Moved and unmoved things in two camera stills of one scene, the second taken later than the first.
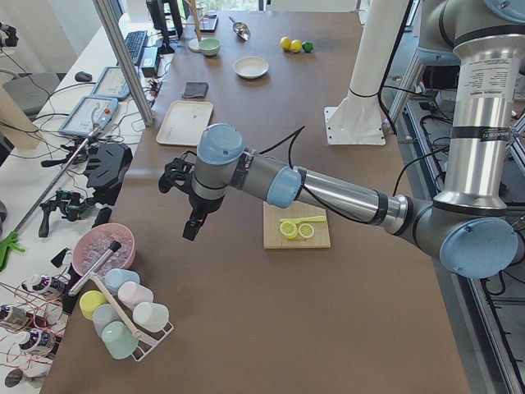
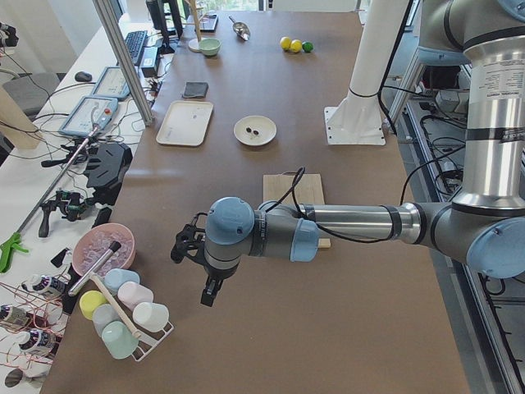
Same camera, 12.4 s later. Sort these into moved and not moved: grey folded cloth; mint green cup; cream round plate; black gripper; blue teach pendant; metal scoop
Moved: cream round plate; black gripper
Not moved: grey folded cloth; mint green cup; blue teach pendant; metal scoop
